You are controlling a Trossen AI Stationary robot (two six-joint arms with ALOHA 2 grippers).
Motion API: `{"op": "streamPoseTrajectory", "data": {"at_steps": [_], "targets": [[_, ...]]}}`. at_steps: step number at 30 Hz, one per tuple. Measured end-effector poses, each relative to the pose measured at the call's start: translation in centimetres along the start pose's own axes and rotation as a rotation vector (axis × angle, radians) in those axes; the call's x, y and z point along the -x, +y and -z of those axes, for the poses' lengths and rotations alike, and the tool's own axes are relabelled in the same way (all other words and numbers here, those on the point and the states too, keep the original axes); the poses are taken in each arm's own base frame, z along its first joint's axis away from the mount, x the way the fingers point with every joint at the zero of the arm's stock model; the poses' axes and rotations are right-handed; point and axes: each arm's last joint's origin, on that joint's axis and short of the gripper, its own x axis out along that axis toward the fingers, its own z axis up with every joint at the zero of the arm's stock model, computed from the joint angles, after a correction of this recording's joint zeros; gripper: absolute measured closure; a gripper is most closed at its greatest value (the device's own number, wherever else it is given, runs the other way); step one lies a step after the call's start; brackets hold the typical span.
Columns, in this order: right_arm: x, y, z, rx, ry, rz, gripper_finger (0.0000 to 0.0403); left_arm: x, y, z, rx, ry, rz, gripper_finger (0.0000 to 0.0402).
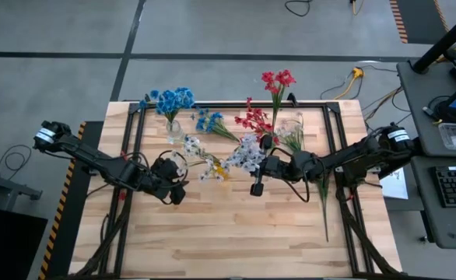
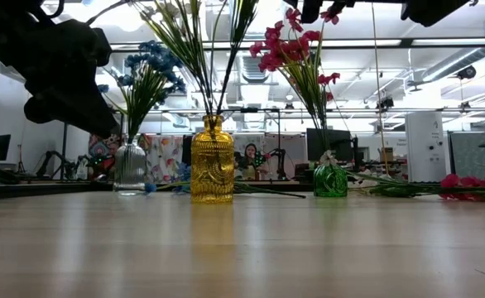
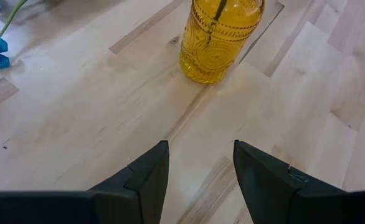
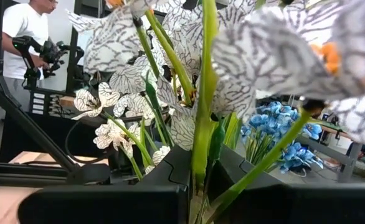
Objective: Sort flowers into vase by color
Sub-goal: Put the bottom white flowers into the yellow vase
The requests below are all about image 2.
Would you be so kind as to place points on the black aluminium table frame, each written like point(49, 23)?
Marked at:
point(39, 190)

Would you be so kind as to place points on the silver ceiling duct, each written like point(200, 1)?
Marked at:
point(253, 68)

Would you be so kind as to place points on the grey cubicle partition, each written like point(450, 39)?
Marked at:
point(286, 145)
point(472, 145)

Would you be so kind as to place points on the yellow embossed glass vase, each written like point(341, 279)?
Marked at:
point(212, 161)

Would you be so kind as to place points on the white tall appliance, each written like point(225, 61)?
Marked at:
point(424, 140)

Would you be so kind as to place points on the person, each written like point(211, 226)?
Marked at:
point(251, 159)

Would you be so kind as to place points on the red artificial flower stem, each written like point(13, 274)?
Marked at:
point(470, 182)
point(273, 58)
point(328, 78)

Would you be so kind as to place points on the small black monitor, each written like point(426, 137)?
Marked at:
point(0, 147)

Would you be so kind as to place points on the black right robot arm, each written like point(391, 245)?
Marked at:
point(433, 10)

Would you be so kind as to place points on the green embossed glass vase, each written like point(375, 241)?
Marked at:
point(330, 182)

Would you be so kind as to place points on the floral fabric partition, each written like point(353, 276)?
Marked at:
point(164, 155)

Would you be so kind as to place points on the large black monitor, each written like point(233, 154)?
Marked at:
point(333, 142)

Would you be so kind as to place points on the black ceiling spotlight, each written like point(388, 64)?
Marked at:
point(467, 72)
point(385, 103)

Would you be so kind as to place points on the clear ribbed glass vase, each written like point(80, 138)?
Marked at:
point(130, 165)

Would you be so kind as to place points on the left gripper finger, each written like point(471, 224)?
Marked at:
point(73, 109)

